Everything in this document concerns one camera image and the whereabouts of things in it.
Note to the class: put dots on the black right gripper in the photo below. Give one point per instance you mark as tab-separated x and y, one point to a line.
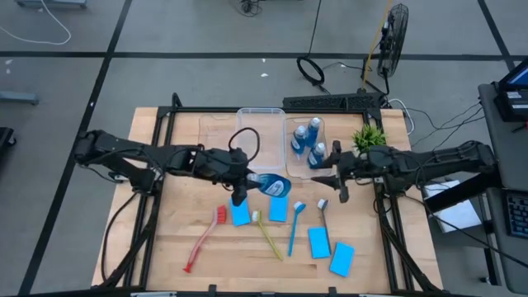
352	165

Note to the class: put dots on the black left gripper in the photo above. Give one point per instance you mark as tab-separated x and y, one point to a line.
218	165

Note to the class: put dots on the blue dish soap bottle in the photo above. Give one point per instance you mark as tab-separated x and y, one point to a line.
298	144
274	186
312	132
316	157

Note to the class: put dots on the grey dish brush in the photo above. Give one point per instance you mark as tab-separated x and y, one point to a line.
322	204

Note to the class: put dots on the blue sponge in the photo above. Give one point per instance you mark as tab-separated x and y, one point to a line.
279	210
342	260
241	215
319	244

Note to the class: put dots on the red dish brush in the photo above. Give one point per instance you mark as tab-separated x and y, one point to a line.
221	214

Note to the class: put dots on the yellow-green dish brush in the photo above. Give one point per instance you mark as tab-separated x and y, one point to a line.
268	237

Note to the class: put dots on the blue dish brush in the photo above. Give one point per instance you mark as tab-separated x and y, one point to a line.
294	231

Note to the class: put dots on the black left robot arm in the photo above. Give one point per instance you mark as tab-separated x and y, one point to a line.
123	150

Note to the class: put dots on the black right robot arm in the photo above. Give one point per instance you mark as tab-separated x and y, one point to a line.
433	163

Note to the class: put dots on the shallow clear plastic tray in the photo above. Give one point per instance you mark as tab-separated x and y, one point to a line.
297	172
218	130

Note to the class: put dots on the small potted green plant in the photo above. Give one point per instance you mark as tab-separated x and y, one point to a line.
369	138

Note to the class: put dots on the deep clear plastic bin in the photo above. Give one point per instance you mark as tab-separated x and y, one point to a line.
270	132

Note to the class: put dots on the black perforated metal box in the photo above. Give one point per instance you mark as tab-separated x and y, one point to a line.
330	101

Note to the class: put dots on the black desk support bar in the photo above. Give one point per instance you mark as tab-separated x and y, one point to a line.
462	191

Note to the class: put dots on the black floor fan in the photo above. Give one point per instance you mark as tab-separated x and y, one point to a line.
394	37

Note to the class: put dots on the grey desk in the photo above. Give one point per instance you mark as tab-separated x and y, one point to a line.
503	156

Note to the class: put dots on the black keyboard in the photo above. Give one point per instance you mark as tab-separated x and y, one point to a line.
519	216

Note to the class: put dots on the black laptop computer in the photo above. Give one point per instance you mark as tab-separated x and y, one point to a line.
515	103

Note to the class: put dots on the grey metal bar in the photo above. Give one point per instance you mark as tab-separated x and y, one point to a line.
18	98

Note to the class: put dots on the black chair base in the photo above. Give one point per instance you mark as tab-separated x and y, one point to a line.
5	142

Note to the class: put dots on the black aluminium rig frame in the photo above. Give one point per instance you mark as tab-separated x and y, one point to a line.
185	110

